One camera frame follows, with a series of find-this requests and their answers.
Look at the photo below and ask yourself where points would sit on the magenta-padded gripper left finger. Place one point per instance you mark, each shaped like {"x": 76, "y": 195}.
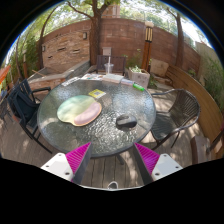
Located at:
{"x": 76, "y": 159}

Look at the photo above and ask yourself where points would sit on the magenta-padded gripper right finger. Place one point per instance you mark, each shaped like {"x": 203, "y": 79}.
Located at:
{"x": 149, "y": 159}

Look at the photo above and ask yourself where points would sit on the dark grey computer mouse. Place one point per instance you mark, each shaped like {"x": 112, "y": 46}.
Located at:
{"x": 126, "y": 121}

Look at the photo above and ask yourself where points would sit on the pastel green pink mouse pad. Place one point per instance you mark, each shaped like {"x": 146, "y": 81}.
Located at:
{"x": 77, "y": 109}

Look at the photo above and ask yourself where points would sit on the dark wicker chair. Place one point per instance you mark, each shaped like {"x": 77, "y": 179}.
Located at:
{"x": 181, "y": 108}

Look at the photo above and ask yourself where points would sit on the yellow card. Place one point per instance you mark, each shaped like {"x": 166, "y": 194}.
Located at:
{"x": 97, "y": 93}

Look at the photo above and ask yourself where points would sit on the green tube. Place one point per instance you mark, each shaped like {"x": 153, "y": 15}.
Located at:
{"x": 138, "y": 87}

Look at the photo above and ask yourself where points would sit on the black white patterned leaflet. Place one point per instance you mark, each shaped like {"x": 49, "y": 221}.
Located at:
{"x": 70, "y": 81}

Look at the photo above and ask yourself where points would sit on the curved wooden bench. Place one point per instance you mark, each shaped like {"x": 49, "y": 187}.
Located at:
{"x": 200, "y": 100}

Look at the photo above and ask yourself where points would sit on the black metal chair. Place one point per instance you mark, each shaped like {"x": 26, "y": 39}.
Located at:
{"x": 20, "y": 101}

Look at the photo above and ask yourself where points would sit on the small pale notepad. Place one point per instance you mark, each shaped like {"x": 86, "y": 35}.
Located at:
{"x": 127, "y": 82}

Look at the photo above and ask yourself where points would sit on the white planter box with plants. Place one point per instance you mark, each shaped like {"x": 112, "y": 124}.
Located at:
{"x": 140, "y": 78}

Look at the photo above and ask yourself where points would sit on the colourful magazine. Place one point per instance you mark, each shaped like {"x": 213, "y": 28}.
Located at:
{"x": 92, "y": 76}

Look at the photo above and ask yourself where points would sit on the stone garden counter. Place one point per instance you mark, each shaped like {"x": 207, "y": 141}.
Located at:
{"x": 56, "y": 77}

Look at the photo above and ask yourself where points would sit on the white book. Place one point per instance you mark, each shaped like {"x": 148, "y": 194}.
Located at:
{"x": 112, "y": 78}

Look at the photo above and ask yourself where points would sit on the tan stone slab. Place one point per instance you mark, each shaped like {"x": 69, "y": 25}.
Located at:
{"x": 160, "y": 67}

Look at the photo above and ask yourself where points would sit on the clear plastic cup with straw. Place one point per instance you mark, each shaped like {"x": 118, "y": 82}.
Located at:
{"x": 108, "y": 68}

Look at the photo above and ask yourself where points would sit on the dark wooden slatted chair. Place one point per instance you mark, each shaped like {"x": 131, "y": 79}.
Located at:
{"x": 118, "y": 63}

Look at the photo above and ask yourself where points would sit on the orange umbrella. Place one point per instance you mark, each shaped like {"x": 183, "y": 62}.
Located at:
{"x": 4, "y": 73}

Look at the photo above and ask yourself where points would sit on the slender tree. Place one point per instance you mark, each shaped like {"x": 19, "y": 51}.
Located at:
{"x": 180, "y": 43}

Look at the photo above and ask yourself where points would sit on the large tree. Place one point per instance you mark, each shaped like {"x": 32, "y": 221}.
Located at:
{"x": 95, "y": 40}

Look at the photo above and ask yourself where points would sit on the wooden lamp post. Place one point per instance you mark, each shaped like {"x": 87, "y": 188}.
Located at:
{"x": 146, "y": 50}

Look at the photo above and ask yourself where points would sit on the grey wall box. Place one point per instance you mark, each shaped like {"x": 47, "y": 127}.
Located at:
{"x": 107, "y": 51}

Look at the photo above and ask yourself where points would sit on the wall lamp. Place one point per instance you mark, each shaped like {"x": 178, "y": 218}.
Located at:
{"x": 84, "y": 35}
{"x": 43, "y": 48}

